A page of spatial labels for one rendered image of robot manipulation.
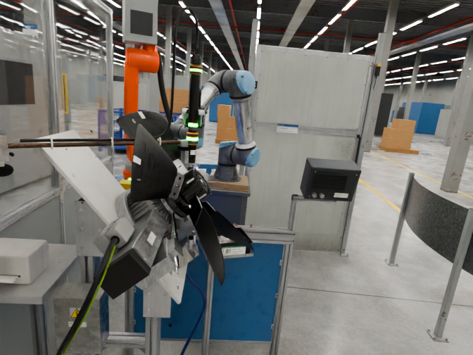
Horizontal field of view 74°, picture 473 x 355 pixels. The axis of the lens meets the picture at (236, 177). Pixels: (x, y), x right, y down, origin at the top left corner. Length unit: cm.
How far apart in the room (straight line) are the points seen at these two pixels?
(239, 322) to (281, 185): 158
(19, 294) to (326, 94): 274
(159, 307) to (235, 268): 65
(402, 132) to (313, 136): 1045
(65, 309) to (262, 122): 230
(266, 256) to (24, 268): 112
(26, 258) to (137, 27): 413
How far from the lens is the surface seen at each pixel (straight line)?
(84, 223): 120
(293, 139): 311
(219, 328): 205
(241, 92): 165
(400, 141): 1354
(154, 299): 128
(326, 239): 352
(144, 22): 505
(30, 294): 127
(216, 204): 186
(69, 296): 125
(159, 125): 126
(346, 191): 173
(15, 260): 129
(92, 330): 130
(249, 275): 185
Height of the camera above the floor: 153
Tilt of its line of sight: 14 degrees down
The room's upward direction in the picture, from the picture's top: 5 degrees clockwise
